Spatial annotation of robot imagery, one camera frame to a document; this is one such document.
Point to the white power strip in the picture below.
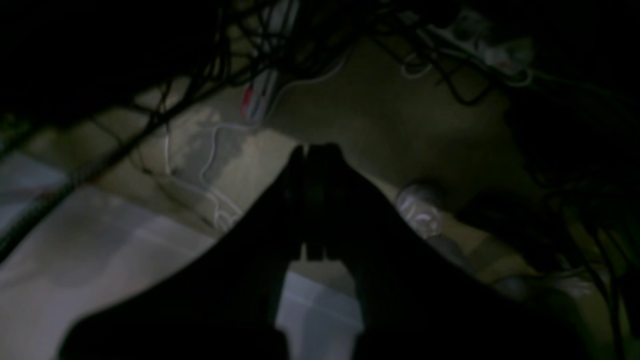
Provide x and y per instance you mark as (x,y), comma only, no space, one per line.
(275,25)

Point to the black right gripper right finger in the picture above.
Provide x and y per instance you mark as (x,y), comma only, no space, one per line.
(415,305)

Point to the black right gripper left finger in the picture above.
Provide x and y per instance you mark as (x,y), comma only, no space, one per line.
(221,306)

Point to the clear plastic bottle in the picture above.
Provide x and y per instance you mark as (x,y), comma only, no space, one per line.
(419,205)

